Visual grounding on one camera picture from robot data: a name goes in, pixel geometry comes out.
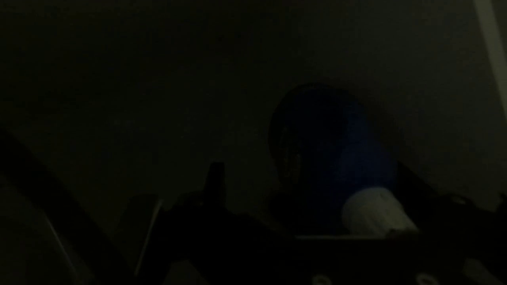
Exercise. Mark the blue detergent bottle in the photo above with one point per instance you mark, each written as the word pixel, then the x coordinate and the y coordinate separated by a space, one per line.
pixel 334 174

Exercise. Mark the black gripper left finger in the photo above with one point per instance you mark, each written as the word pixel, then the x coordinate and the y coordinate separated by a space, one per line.
pixel 223 247

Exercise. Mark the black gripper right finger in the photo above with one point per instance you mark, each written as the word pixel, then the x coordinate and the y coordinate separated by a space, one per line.
pixel 458 242

